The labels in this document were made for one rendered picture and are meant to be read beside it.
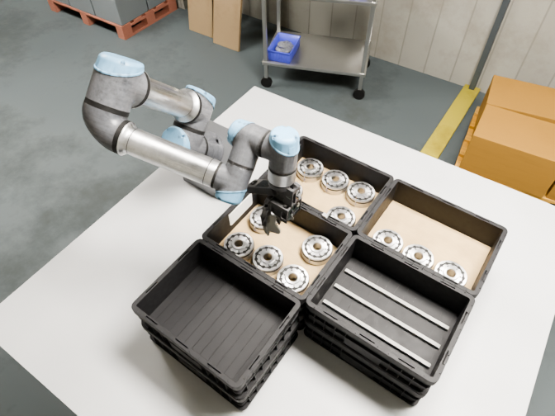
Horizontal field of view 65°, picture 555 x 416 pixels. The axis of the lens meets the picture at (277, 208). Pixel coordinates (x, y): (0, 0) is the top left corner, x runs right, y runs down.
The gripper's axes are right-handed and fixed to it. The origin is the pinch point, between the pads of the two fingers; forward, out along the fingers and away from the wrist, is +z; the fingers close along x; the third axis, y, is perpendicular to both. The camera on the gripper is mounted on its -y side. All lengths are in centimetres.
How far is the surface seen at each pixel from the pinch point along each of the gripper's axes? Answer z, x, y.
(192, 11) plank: 58, 209, -240
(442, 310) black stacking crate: 16, 16, 54
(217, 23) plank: 58, 205, -208
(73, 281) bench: 35, -40, -57
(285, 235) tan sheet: 15.9, 11.3, -1.6
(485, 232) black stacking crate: 7, 47, 54
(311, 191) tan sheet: 13.3, 33.5, -5.3
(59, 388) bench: 38, -66, -30
